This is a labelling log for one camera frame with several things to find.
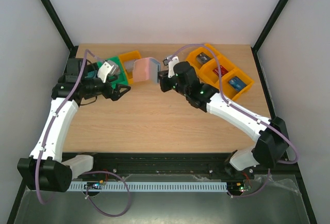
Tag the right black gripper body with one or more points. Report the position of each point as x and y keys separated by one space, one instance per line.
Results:
x=164 y=81

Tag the yellow bin with blue cards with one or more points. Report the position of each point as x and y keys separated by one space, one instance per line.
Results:
x=230 y=92

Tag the beige card stack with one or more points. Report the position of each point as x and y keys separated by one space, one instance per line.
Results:
x=129 y=65

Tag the blue card stack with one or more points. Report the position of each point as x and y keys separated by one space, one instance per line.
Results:
x=237 y=84

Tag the teal card stack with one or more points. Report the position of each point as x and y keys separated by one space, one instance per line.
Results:
x=92 y=74

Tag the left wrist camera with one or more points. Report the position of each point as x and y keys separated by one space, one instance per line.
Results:
x=107 y=70

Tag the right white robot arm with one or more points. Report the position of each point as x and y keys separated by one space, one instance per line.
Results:
x=269 y=135

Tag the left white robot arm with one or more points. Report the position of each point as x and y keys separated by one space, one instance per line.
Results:
x=44 y=169

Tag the dark grey card stack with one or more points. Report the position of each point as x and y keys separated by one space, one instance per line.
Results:
x=202 y=58

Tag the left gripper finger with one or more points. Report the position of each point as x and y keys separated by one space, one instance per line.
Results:
x=117 y=95
x=122 y=89

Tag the left yellow bin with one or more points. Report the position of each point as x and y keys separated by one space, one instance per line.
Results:
x=127 y=60

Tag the red card stack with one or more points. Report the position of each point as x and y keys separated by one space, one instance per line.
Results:
x=223 y=71

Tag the white slotted cable duct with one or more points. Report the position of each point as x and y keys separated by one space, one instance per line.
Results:
x=210 y=187

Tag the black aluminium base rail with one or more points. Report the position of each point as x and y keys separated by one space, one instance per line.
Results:
x=210 y=165

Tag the yellow bin with red cards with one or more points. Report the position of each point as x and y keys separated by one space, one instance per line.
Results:
x=206 y=74

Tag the yellow bin with dark cards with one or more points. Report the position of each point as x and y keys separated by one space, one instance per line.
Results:
x=208 y=50

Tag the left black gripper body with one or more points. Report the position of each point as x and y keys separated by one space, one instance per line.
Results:
x=106 y=92

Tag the green bin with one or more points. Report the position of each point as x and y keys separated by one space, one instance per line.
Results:
x=121 y=77

